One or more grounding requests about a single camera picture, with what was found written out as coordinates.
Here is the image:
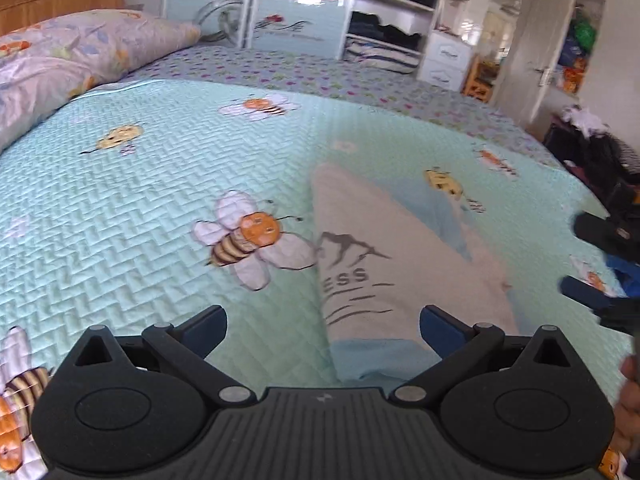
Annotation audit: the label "floral satin duvet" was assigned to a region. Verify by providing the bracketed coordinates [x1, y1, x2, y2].
[0, 9, 202, 153]

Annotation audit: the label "person's right hand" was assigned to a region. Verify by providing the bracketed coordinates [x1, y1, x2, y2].
[612, 355, 640, 463]

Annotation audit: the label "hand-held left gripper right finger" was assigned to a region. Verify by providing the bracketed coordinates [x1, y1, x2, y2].
[390, 304, 576, 408]

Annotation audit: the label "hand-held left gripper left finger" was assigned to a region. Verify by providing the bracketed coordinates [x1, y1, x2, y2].
[71, 304, 257, 408]

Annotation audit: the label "white crumpled cloth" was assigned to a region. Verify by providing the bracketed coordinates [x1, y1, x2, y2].
[560, 105, 608, 138]

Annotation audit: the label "light blue and white jacket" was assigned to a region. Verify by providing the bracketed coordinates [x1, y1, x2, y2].
[310, 161, 521, 388]

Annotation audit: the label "white wardrobe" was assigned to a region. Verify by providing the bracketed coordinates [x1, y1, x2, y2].
[162, 0, 501, 93]

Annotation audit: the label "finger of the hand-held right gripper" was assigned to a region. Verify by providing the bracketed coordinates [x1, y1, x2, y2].
[559, 275, 640, 333]
[572, 212, 640, 261]

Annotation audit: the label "green bee-print quilted bedspread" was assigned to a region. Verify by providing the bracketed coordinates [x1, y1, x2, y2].
[0, 42, 636, 480]

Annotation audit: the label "wooden chair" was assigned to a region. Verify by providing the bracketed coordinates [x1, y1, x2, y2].
[462, 55, 501, 103]

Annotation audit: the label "dark clothes in wardrobe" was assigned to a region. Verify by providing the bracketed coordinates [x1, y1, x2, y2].
[347, 0, 446, 53]

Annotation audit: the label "electric fan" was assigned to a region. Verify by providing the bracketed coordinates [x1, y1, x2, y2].
[196, 0, 246, 43]

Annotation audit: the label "striped folded bedding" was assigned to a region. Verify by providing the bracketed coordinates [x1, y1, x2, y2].
[345, 40, 421, 76]

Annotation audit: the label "pile of dark clothes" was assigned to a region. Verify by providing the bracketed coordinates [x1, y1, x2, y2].
[542, 105, 640, 221]

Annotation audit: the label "white door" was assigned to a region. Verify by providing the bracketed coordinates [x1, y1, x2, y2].
[500, 0, 578, 136]

